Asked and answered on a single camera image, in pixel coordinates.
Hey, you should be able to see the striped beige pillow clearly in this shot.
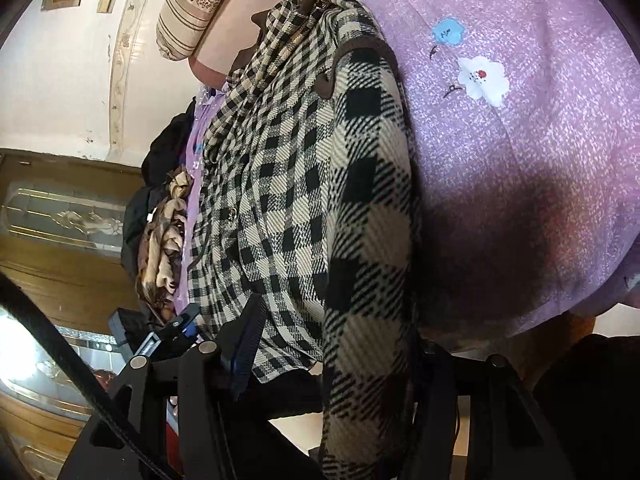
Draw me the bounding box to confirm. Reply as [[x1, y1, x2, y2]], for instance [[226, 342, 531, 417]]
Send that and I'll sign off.
[[156, 0, 254, 62]]

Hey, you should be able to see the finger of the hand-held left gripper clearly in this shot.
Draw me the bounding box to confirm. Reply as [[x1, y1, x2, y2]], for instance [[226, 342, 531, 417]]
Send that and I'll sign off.
[[159, 304, 202, 345]]

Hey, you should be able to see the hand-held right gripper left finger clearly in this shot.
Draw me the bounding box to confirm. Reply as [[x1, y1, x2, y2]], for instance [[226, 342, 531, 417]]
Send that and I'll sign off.
[[57, 292, 321, 480]]

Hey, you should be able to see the black clothes pile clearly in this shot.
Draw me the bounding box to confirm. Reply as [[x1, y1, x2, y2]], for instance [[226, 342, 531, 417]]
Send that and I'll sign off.
[[120, 112, 197, 282]]

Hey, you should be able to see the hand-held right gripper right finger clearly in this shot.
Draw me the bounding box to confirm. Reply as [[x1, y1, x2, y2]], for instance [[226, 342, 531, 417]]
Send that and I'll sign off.
[[415, 340, 592, 480]]

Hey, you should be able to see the purple floral bedsheet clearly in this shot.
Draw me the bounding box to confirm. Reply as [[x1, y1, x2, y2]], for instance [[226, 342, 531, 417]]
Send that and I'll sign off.
[[172, 0, 640, 352]]

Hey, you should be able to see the black cable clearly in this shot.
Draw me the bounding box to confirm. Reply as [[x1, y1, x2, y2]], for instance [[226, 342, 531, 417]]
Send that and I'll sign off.
[[0, 274, 172, 480]]

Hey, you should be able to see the pink padded headboard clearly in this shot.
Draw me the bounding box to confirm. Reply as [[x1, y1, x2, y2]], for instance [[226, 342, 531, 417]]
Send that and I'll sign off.
[[187, 0, 312, 87]]

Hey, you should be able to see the wooden door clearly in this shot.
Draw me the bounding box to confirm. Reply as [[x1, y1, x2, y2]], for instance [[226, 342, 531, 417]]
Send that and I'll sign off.
[[0, 147, 152, 480]]

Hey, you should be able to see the wooden bed frame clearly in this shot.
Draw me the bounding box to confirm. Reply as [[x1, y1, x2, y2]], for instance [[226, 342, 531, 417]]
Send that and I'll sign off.
[[565, 272, 640, 347]]

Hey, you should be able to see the black and beige checked coat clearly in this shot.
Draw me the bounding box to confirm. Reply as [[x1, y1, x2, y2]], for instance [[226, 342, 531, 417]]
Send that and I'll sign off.
[[187, 0, 427, 480]]

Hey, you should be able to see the brown golden satin cloth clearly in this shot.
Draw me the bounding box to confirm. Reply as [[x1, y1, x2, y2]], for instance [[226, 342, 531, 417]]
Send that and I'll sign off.
[[136, 169, 194, 312]]

